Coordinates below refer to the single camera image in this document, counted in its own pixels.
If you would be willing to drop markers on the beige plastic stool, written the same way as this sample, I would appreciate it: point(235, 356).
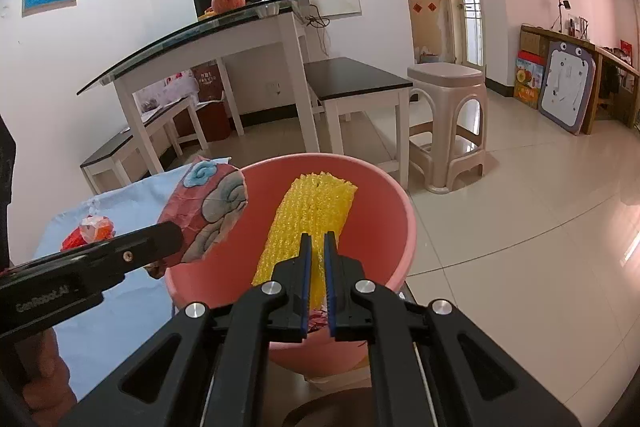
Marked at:
point(445, 79)

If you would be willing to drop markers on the wooden desk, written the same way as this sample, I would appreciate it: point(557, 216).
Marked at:
point(607, 57)

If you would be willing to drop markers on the dark red carton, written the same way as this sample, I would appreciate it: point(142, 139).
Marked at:
point(212, 107)

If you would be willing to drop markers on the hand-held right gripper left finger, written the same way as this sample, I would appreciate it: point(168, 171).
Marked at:
point(304, 282)

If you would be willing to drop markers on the yellow foam net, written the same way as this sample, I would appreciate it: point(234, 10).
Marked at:
point(310, 207)

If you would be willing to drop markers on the pink cloud-patterned wrapper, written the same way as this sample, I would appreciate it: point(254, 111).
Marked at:
point(210, 207)

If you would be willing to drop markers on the black-top white bench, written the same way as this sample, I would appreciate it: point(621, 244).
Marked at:
point(355, 77)
point(107, 152)

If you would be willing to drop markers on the white orange plastic bag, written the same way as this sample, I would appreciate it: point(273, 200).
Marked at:
point(97, 227)

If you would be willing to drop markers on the glass-top white table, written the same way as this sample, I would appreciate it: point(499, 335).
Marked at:
point(200, 53)

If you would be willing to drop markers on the red foam net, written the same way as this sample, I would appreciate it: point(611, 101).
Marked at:
point(72, 239)

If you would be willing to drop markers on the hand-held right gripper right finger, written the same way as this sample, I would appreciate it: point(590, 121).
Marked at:
point(330, 287)

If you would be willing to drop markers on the white glazed door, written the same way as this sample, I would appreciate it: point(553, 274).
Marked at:
point(467, 7)

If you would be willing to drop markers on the pink translucent plastic bag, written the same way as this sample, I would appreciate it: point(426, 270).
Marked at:
point(165, 92)

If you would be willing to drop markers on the brown cardboard box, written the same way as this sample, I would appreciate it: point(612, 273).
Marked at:
point(532, 43)

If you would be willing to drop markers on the light blue floral cloth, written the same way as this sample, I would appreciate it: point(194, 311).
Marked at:
point(120, 327)

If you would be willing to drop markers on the fruit-printed cardboard box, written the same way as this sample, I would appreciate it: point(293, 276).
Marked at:
point(529, 82)

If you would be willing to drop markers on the grey-framed whiteboard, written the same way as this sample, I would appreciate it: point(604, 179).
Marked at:
point(567, 87)

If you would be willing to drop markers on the person's left hand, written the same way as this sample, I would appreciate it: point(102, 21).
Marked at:
point(50, 372)

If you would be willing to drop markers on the pink plastic basin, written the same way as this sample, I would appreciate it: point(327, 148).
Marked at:
point(380, 217)

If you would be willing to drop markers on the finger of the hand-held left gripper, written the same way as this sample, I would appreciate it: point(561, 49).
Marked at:
point(145, 247)

